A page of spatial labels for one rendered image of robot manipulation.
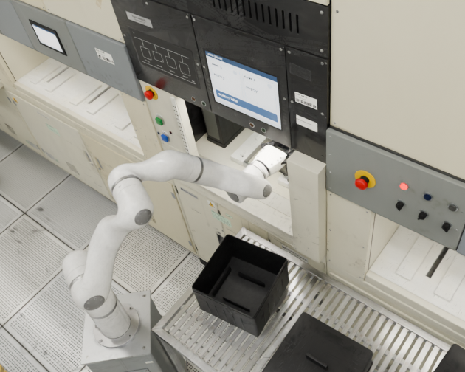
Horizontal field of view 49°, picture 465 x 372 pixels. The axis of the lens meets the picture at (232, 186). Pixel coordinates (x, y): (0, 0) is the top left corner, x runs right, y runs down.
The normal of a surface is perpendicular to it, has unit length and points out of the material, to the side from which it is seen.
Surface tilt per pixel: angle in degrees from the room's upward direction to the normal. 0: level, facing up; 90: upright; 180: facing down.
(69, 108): 0
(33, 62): 90
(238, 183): 46
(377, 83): 90
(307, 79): 90
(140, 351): 0
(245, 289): 0
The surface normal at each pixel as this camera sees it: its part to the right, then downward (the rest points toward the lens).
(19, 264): -0.14, -0.64
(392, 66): -0.62, 0.65
